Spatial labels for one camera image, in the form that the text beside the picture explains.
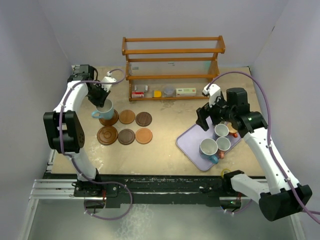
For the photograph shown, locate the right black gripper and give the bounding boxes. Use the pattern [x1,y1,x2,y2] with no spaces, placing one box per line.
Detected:
[196,92,235,131]

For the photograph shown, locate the large blue mug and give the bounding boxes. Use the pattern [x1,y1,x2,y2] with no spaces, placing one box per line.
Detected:
[91,99,114,120]
[199,138,219,164]

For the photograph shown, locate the brown ringed coaster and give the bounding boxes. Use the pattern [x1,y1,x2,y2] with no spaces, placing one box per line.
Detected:
[96,125,118,145]
[98,110,119,126]

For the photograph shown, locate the light wood coaster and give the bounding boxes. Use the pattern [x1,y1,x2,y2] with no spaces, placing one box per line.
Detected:
[118,109,136,125]

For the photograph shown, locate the dark walnut coaster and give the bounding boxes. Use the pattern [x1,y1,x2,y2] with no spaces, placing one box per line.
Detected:
[117,128,135,145]
[135,111,152,127]

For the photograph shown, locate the orange wood coaster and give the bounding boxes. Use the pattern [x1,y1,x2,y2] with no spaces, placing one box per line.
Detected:
[135,128,153,144]

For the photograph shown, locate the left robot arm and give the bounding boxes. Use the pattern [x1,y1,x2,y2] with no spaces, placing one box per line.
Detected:
[43,64,109,196]

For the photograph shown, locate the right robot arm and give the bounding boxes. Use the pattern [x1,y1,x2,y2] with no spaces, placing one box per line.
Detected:
[196,84,313,221]

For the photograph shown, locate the small grey mug rear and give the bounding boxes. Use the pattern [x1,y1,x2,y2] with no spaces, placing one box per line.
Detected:
[213,123,229,138]

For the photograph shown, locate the orange brown mug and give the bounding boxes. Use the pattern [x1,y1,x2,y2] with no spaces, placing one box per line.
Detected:
[226,122,238,138]

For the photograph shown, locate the red white small box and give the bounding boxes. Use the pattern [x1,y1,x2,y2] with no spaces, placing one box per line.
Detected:
[131,85,149,99]

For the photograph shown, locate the large blue mug front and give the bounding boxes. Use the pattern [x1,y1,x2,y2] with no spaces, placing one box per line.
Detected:
[199,138,219,164]

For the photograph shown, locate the lavender plastic tray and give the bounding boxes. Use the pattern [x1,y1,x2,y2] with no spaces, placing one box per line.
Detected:
[176,117,241,171]

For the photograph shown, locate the white long box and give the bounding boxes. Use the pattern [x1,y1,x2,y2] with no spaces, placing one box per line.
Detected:
[175,87,197,97]

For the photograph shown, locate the yellow small container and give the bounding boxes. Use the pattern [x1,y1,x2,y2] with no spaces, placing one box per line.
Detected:
[152,90,162,98]

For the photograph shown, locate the yellow tape roll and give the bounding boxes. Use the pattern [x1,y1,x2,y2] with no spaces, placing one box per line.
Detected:
[220,168,231,178]

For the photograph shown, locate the wooden three-tier shelf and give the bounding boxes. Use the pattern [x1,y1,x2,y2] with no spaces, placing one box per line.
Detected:
[121,35,226,102]

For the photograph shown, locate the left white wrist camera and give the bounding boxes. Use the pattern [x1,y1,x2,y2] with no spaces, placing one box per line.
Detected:
[100,71,117,92]

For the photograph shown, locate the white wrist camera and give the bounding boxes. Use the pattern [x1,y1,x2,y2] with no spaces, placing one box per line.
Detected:
[100,71,117,92]
[202,83,221,107]

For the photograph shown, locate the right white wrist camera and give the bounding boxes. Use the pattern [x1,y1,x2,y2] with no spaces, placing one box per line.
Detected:
[202,83,221,107]

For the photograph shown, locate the small orange-handled mug front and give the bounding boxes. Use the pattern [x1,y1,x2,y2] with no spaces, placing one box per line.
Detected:
[216,137,231,159]

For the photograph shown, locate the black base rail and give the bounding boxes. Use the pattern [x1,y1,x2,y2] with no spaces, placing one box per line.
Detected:
[43,172,247,212]

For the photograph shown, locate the aluminium frame rail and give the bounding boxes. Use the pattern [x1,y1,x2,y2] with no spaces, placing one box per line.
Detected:
[18,65,81,240]

